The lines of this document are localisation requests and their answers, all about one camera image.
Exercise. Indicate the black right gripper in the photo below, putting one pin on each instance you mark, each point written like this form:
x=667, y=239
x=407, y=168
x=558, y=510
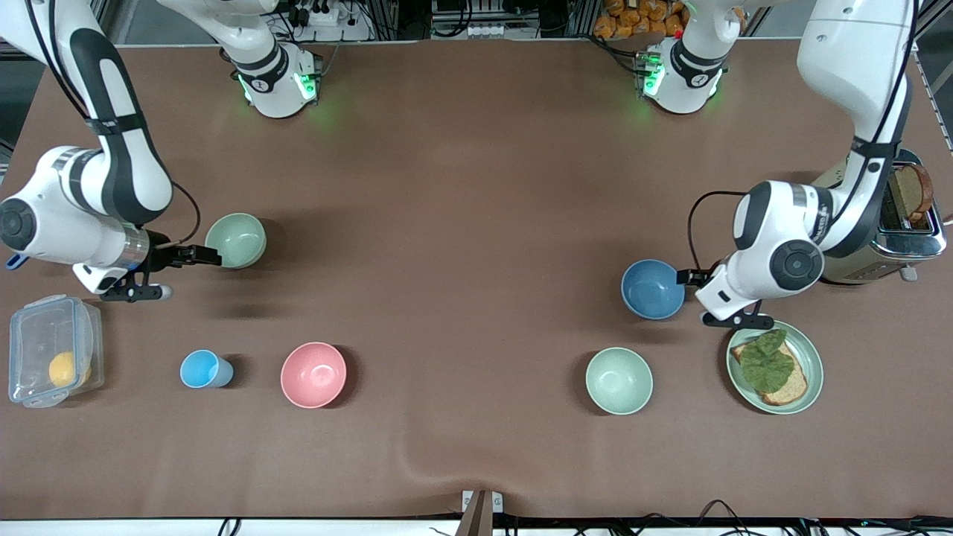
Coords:
x=161, y=255

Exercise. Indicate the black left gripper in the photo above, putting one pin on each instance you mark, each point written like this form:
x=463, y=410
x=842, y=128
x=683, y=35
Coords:
x=697, y=278

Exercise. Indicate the blue bowl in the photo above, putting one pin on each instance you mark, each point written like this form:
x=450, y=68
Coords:
x=649, y=292

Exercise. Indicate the pale green bowl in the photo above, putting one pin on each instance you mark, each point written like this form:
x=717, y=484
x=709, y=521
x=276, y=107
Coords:
x=619, y=380
x=238, y=240

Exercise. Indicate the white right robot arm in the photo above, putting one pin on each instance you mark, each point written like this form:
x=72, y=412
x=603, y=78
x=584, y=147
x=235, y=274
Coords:
x=119, y=171

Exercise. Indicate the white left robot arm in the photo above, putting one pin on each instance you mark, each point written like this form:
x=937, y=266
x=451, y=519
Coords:
x=856, y=59

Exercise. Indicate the pink bowl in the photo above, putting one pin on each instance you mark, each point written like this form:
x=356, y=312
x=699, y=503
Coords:
x=313, y=374

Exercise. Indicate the light blue cup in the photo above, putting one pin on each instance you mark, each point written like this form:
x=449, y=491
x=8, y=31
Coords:
x=201, y=369

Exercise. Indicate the green lettuce leaf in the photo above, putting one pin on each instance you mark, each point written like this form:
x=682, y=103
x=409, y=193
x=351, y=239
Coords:
x=767, y=361

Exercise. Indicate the pale green plate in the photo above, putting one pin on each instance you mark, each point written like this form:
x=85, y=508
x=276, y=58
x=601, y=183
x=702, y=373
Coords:
x=811, y=357

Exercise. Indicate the brown bread slice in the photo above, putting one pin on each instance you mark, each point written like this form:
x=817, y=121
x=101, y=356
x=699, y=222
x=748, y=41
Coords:
x=791, y=387

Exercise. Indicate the clear plastic lidded container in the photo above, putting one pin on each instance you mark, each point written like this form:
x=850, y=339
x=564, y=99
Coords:
x=45, y=335

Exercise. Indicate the yellow lemon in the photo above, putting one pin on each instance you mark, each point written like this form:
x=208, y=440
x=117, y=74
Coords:
x=64, y=369

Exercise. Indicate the beige and chrome toaster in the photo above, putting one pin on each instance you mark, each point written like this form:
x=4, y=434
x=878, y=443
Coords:
x=912, y=249

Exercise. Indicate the brown toast slice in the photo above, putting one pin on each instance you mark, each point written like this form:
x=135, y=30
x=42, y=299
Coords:
x=914, y=192

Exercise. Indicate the bag of orange buns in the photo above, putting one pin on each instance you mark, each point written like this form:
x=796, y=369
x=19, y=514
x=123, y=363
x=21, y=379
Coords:
x=640, y=18

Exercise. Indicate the white multi-socket strip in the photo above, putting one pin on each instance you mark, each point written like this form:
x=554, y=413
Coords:
x=486, y=30

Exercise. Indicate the metal table edge bracket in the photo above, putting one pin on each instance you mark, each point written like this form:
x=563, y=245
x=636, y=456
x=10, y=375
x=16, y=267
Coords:
x=482, y=510

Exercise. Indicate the aluminium frame profile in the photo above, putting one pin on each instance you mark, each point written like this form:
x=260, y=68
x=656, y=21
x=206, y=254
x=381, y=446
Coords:
x=934, y=22

